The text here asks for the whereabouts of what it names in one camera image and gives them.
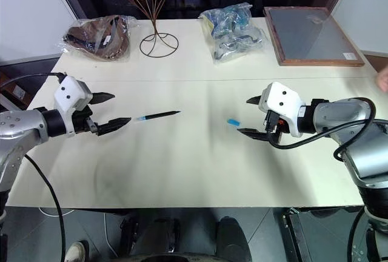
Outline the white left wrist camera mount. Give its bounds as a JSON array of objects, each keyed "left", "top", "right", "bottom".
[{"left": 53, "top": 75, "right": 93, "bottom": 137}]

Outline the black robot body cable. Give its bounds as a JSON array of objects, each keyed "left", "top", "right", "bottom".
[{"left": 346, "top": 206, "right": 370, "bottom": 262}]

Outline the plastic bag with blue items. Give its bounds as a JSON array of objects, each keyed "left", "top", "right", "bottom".
[{"left": 198, "top": 2, "right": 269, "bottom": 65}]

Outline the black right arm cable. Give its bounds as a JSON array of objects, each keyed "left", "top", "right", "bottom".
[{"left": 264, "top": 96, "right": 378, "bottom": 161}]

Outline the brown hat in plastic bag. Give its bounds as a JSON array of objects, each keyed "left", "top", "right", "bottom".
[{"left": 58, "top": 14, "right": 136, "bottom": 62}]

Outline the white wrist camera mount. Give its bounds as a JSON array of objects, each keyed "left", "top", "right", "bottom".
[
  {"left": 53, "top": 75, "right": 93, "bottom": 137},
  {"left": 259, "top": 81, "right": 306, "bottom": 138}
]

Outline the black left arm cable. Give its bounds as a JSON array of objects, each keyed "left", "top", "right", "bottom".
[{"left": 0, "top": 72, "right": 67, "bottom": 262}]

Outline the thin white floor cable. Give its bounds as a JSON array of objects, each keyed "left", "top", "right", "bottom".
[{"left": 38, "top": 206, "right": 121, "bottom": 258}]

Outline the bystander bare hand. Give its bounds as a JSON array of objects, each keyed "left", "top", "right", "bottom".
[{"left": 376, "top": 64, "right": 388, "bottom": 92}]

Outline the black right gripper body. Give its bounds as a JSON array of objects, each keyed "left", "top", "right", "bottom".
[{"left": 264, "top": 109, "right": 287, "bottom": 142}]

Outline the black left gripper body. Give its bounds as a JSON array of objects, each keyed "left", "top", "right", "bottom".
[{"left": 72, "top": 106, "right": 99, "bottom": 135}]

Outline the black pen with blue grip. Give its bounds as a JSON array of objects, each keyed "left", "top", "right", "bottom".
[{"left": 133, "top": 110, "right": 183, "bottom": 123}]

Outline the black metal frame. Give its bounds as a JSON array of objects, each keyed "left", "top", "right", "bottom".
[{"left": 281, "top": 206, "right": 306, "bottom": 262}]

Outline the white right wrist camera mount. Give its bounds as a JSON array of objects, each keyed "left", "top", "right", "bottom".
[{"left": 259, "top": 81, "right": 306, "bottom": 138}]

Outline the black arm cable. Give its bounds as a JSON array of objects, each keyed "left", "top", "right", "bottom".
[
  {"left": 264, "top": 96, "right": 378, "bottom": 161},
  {"left": 0, "top": 72, "right": 67, "bottom": 262}
]

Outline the brown wire stand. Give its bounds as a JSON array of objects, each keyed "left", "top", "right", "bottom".
[{"left": 125, "top": 0, "right": 180, "bottom": 58}]

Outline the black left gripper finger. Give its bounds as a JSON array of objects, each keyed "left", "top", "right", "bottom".
[
  {"left": 96, "top": 117, "right": 132, "bottom": 136},
  {"left": 91, "top": 92, "right": 116, "bottom": 106}
]

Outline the brown box with white label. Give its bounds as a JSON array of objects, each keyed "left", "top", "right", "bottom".
[{"left": 0, "top": 72, "right": 35, "bottom": 110}]

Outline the wooden framed glass board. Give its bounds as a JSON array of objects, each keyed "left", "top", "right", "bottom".
[{"left": 263, "top": 6, "right": 365, "bottom": 67}]

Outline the white sneaker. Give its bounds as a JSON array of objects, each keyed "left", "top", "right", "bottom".
[{"left": 64, "top": 241, "right": 88, "bottom": 262}]

